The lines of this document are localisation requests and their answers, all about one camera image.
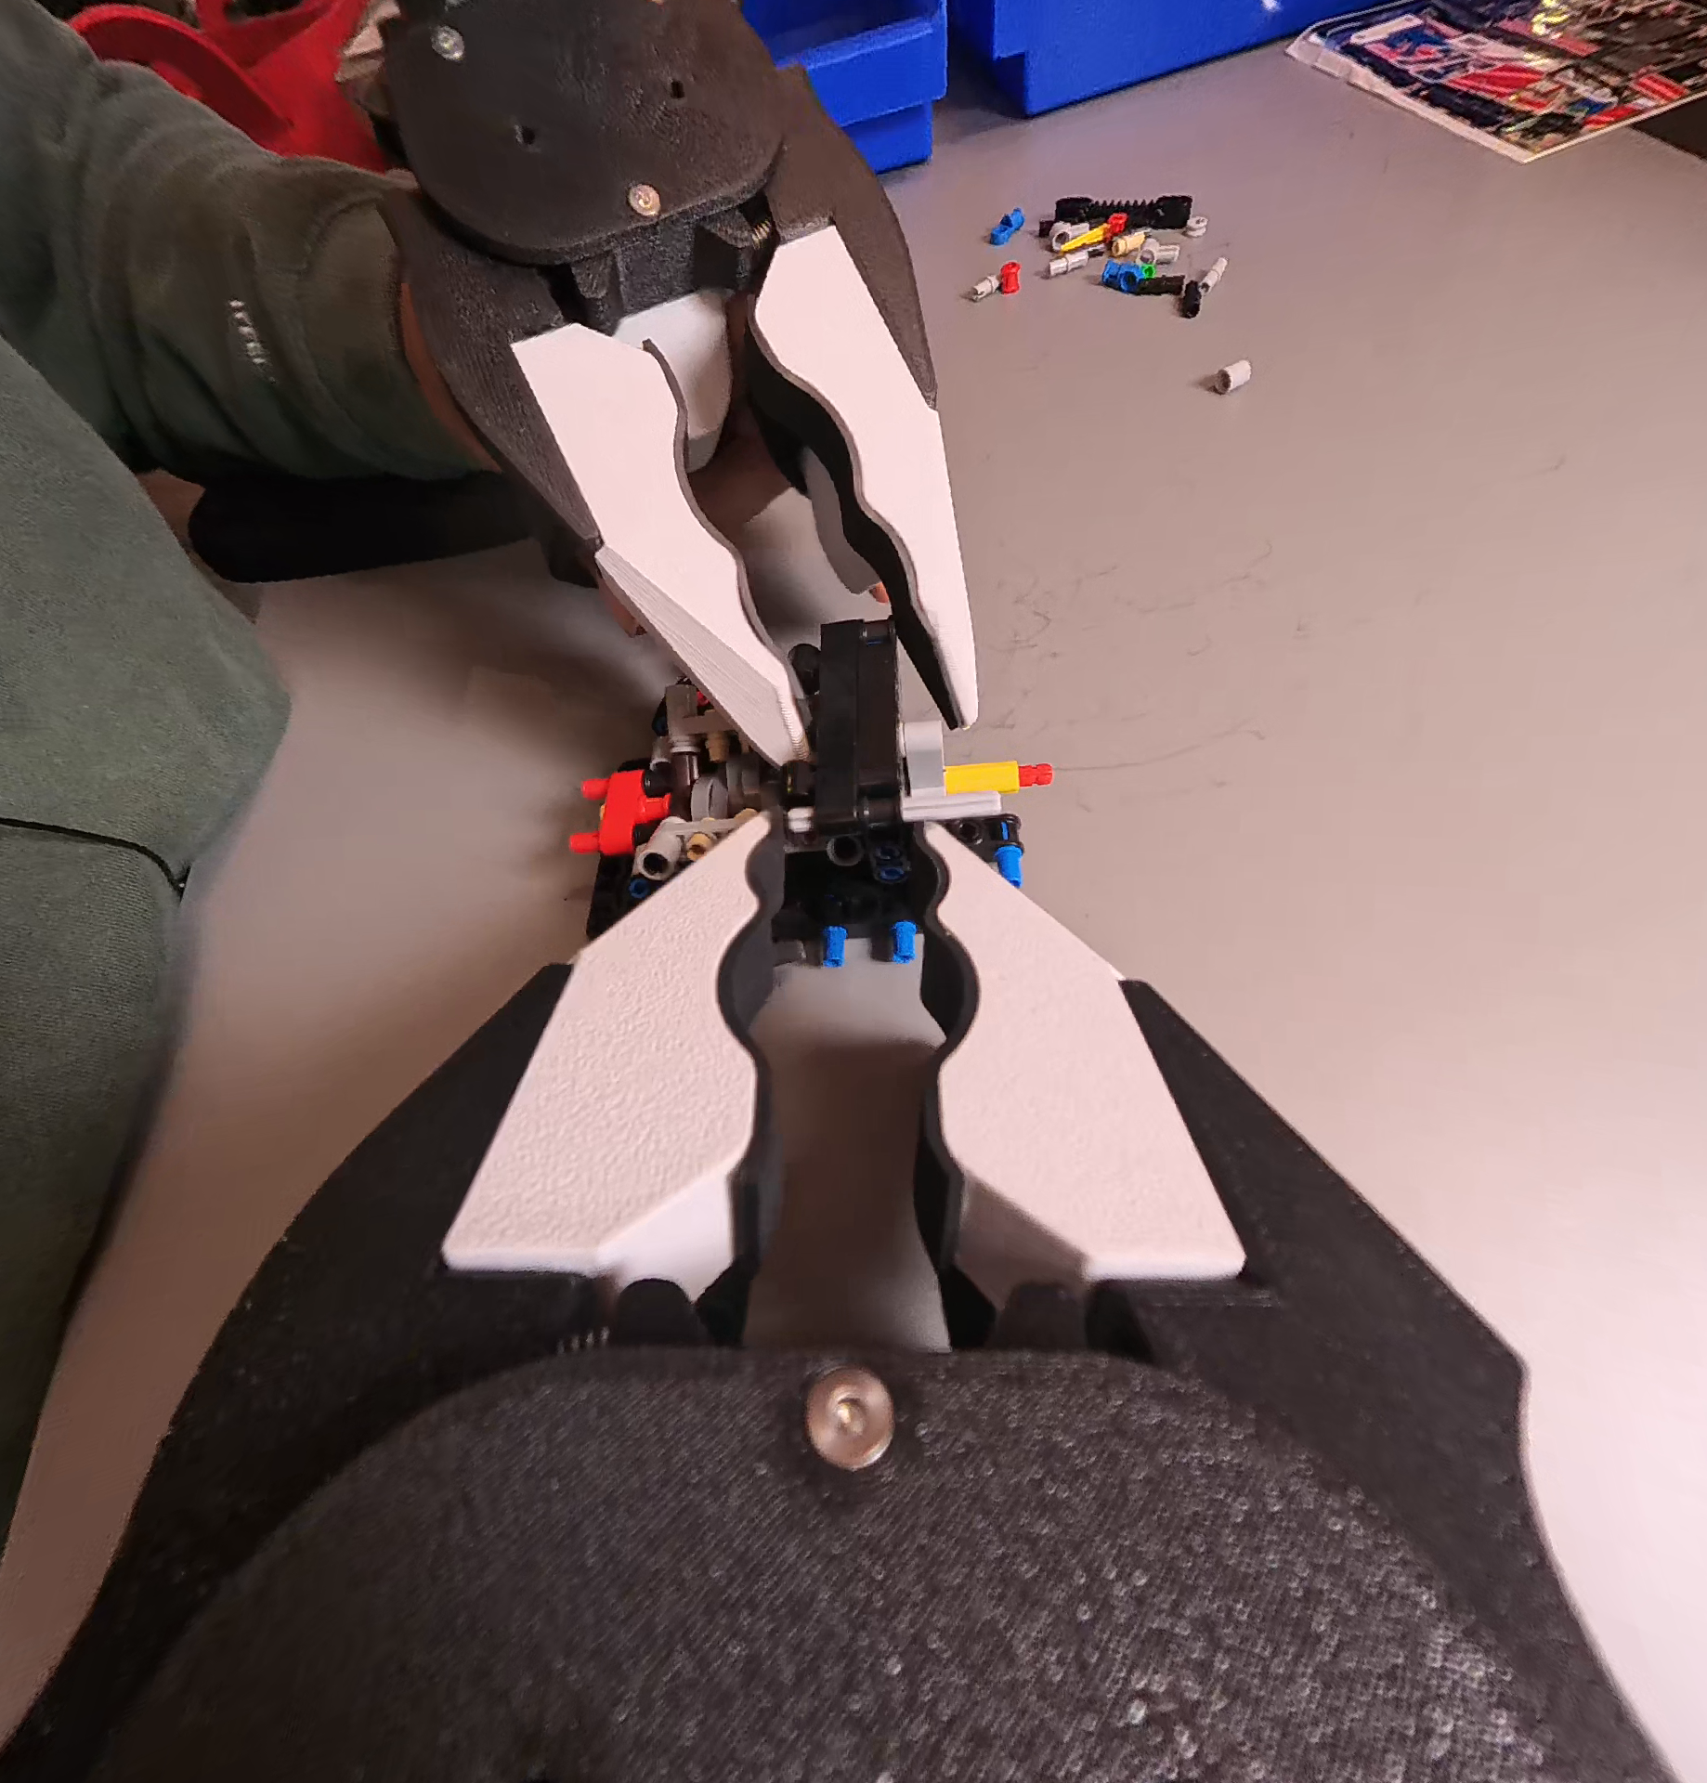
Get person's left hand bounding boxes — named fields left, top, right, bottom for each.
left=690, top=431, right=815, bottom=558

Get black desk mat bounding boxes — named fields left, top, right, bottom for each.
left=1625, top=77, right=1707, bottom=184

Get lego instruction booklet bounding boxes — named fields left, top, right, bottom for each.
left=1285, top=0, right=1707, bottom=166

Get person's left forearm green sleeve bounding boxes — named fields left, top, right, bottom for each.
left=0, top=0, right=499, bottom=482

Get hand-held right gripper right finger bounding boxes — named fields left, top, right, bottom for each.
left=909, top=823, right=1245, bottom=1346

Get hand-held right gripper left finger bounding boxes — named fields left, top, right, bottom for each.
left=441, top=815, right=788, bottom=1346

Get blue plastic storage bin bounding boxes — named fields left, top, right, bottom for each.
left=949, top=0, right=1370, bottom=120
left=742, top=0, right=951, bottom=176

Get person's green clothed torso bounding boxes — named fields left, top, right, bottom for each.
left=0, top=299, right=290, bottom=1661

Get pile of small lego pieces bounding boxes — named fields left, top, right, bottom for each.
left=969, top=196, right=1231, bottom=323

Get lego car chassis model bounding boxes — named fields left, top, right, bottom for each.
left=571, top=616, right=1056, bottom=970

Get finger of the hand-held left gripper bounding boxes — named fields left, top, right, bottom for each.
left=748, top=226, right=979, bottom=733
left=509, top=321, right=813, bottom=769

